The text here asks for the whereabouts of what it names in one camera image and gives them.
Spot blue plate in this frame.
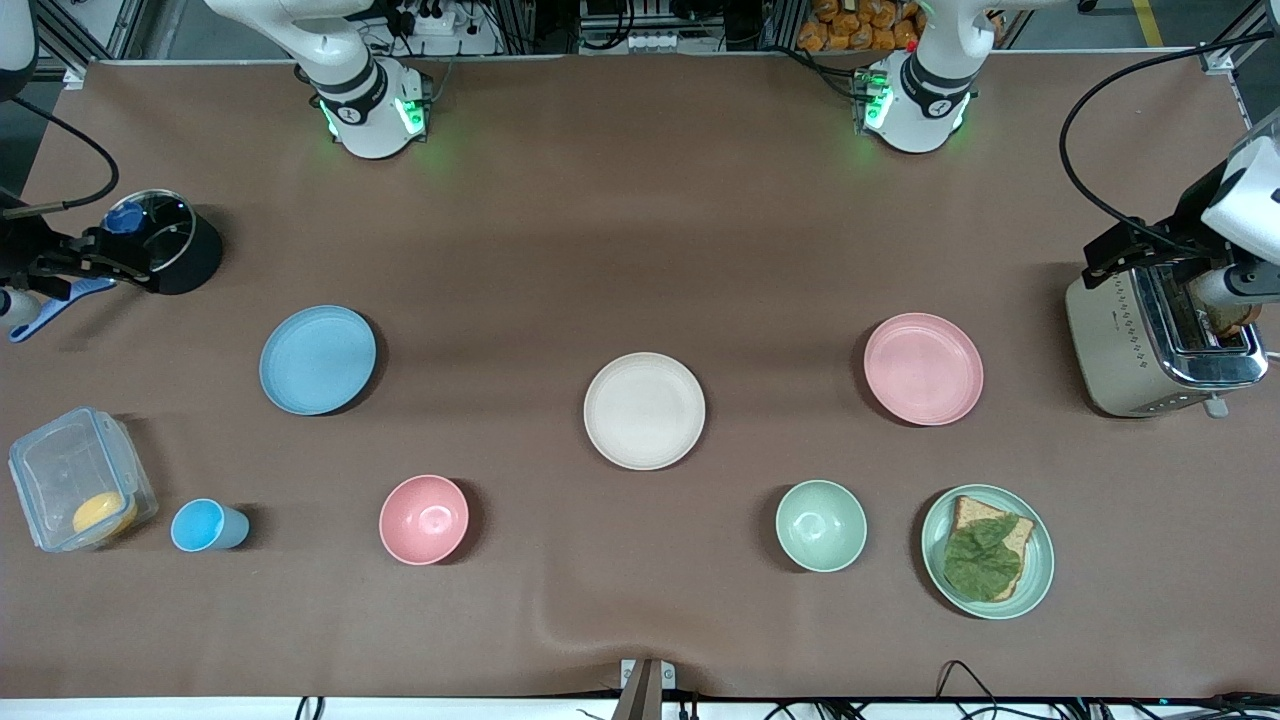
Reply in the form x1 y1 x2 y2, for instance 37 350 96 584
259 305 378 416

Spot pink plate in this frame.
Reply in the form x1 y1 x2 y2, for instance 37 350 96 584
864 313 985 427

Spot glass lid blue knob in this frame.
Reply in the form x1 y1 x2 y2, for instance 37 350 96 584
97 190 197 278

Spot silver toaster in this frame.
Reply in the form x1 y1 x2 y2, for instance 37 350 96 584
1065 262 1269 419

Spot toasted bread slice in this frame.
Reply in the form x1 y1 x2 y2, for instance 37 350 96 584
1205 300 1263 337

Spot clear plastic food container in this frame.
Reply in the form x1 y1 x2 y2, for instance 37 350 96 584
8 406 159 553

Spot yellow round food piece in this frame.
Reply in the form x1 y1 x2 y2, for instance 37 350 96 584
72 490 139 541

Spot blue cup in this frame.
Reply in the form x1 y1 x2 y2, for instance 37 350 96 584
170 498 251 553

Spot brown bread slice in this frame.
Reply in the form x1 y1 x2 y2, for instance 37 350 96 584
945 495 1036 603

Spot green plate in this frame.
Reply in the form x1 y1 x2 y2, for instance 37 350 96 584
921 484 1056 621

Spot green lettuce leaf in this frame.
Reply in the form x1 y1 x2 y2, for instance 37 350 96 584
943 516 1023 603

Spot orange snack packets bag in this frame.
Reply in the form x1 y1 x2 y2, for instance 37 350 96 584
797 0 926 53

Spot green bowl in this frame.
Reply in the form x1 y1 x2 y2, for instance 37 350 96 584
776 480 868 573

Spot pink bowl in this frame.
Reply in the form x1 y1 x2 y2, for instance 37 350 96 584
379 474 470 567

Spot white power strip black plugs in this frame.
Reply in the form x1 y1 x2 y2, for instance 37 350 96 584
395 0 459 36

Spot brown tablecloth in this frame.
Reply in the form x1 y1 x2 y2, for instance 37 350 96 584
0 55 1280 701

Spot beige plate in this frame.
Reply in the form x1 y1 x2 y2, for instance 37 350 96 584
584 352 707 471

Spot black pot blue handle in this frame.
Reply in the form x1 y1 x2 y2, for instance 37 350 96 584
8 190 223 343

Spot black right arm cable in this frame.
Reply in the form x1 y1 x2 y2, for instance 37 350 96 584
0 95 121 216

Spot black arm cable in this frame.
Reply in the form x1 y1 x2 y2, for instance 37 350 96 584
1058 30 1280 256
0 95 121 216

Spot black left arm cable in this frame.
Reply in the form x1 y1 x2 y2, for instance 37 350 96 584
1058 30 1280 256

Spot black looped cable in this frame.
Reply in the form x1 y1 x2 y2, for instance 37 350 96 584
935 660 1001 720

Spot metal table clamp bracket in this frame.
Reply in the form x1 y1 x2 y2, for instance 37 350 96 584
612 658 677 720

